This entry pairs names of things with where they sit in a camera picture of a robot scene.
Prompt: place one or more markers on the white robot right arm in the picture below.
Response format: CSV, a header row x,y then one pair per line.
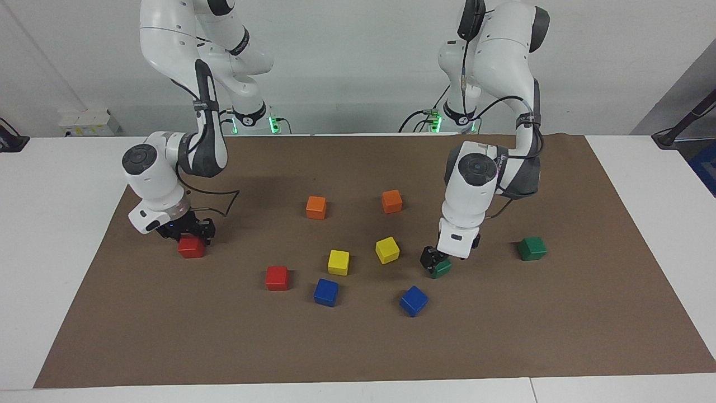
x,y
162,33

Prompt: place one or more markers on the yellow wooden block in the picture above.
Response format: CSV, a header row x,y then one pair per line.
x,y
387,249
338,262

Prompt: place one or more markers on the brown paper table mat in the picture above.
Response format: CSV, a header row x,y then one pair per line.
x,y
358,347

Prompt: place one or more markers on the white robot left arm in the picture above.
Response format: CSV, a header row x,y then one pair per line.
x,y
503,50

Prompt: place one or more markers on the blue object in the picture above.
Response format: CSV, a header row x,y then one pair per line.
x,y
706,162

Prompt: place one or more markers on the red wooden block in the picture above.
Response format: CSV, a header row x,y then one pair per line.
x,y
191,247
277,278

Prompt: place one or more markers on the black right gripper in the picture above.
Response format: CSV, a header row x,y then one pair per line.
x,y
187,225

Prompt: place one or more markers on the green wooden block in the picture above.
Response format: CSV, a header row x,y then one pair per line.
x,y
531,248
443,270

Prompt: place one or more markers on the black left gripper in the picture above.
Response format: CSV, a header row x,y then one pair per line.
x,y
438,253

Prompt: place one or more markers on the blue wooden block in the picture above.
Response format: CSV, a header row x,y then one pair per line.
x,y
414,300
325,292

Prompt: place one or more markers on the black desk device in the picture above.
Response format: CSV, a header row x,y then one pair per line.
x,y
11,143

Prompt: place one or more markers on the black stand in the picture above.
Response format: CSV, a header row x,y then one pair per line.
x,y
668,137

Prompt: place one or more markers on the orange wooden block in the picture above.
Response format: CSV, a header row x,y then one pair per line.
x,y
316,207
391,201

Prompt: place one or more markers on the white power strip box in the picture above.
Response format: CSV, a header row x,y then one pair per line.
x,y
89,120

